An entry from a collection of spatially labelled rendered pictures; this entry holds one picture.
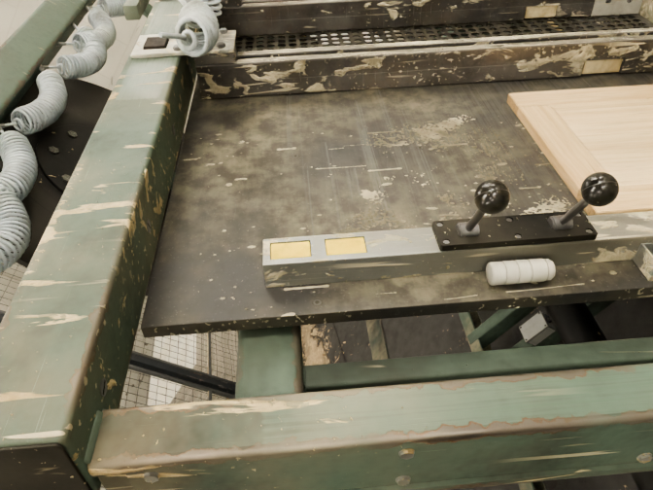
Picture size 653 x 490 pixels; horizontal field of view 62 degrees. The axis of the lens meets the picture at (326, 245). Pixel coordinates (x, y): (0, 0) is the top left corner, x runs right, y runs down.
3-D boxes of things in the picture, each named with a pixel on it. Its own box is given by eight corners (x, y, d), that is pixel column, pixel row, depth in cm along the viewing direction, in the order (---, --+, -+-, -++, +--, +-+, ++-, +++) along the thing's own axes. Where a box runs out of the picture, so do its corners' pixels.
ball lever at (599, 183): (573, 239, 70) (630, 196, 58) (544, 241, 70) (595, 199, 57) (567, 212, 72) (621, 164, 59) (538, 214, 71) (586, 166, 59)
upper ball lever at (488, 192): (482, 246, 70) (518, 204, 57) (452, 248, 70) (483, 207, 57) (476, 219, 71) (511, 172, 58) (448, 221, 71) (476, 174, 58)
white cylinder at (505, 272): (491, 291, 68) (553, 286, 68) (495, 273, 66) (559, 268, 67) (483, 274, 70) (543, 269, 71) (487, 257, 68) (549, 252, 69)
